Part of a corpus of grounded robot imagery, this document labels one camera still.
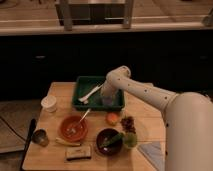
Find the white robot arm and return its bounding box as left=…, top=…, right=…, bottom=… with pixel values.
left=103, top=66, right=213, bottom=171

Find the green plastic tray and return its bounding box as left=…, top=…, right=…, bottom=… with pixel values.
left=72, top=76, right=125, bottom=111

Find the rectangular sponge block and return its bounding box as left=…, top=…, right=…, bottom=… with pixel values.
left=65, top=146, right=91, bottom=161

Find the orange fruit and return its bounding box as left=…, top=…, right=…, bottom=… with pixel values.
left=105, top=112, right=119, bottom=126

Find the white plastic fork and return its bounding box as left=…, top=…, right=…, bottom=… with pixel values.
left=78, top=84, right=103, bottom=104

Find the dark red grapes bunch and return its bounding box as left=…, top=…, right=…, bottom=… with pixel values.
left=121, top=116, right=136, bottom=133

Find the dark brown bowl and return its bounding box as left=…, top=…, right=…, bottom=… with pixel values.
left=96, top=128, right=123, bottom=156

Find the green cucumber toy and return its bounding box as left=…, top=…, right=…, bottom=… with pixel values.
left=100, top=133, right=124, bottom=148

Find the orange bowl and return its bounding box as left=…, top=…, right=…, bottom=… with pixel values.
left=58, top=115, right=88, bottom=142

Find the green cup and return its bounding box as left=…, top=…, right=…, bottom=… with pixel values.
left=123, top=132, right=137, bottom=149

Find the spoon in orange bowl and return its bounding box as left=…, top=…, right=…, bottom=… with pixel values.
left=67, top=108, right=91, bottom=134

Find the white paper cup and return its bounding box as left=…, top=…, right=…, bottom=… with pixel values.
left=41, top=95, right=57, bottom=113

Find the yellow banana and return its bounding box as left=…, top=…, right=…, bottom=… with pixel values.
left=55, top=137, right=81, bottom=147

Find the blue grey cloth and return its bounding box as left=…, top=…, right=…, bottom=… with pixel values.
left=137, top=141, right=165, bottom=171

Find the small dark metal cup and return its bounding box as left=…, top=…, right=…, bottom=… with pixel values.
left=32, top=129, right=49, bottom=147

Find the wooden chair frame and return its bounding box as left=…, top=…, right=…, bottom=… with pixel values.
left=54, top=0, right=134, bottom=30

